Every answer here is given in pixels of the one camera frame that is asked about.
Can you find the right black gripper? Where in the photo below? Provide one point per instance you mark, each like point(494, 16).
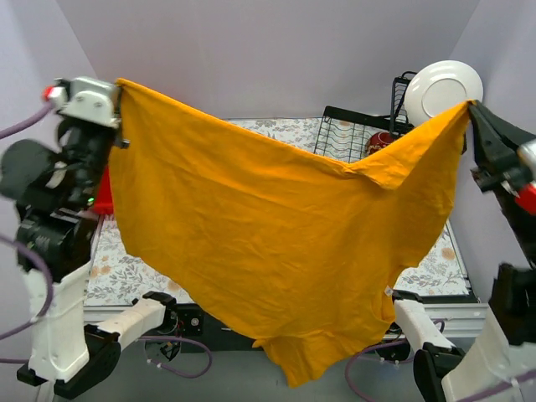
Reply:
point(496, 166)

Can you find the white plate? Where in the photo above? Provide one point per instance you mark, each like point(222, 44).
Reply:
point(440, 86)

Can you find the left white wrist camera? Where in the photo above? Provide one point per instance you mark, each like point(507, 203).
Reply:
point(87, 99)

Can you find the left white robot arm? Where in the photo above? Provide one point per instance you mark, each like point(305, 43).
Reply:
point(54, 255)

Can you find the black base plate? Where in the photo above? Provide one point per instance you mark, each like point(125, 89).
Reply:
point(190, 321)

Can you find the aluminium rail frame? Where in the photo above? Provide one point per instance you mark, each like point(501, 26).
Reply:
point(462, 320)

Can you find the black wire dish rack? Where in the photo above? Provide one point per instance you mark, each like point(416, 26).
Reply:
point(342, 134)

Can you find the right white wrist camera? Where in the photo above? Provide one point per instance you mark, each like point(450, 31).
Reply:
point(521, 180)

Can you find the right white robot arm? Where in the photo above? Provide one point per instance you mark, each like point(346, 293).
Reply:
point(500, 364)

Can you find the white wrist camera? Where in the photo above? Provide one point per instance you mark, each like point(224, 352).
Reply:
point(87, 99)
point(521, 180)

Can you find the floral table mat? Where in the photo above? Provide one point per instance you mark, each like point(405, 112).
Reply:
point(117, 278)

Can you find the orange t shirt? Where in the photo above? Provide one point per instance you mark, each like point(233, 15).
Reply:
point(284, 246)

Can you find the red plastic bin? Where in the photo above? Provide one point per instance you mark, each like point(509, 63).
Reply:
point(103, 203)

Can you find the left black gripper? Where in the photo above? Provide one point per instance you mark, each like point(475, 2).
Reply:
point(100, 136)

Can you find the red floral bowl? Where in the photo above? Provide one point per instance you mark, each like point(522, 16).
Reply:
point(378, 141)

